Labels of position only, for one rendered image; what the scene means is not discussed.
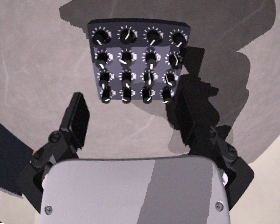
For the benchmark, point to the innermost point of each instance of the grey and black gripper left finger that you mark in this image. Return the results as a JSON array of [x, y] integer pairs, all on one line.
[[62, 144]]

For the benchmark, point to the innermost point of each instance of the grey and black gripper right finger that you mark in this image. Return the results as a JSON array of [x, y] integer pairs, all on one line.
[[203, 141]]

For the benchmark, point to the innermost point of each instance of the black knob box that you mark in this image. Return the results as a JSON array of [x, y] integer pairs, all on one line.
[[139, 63]]

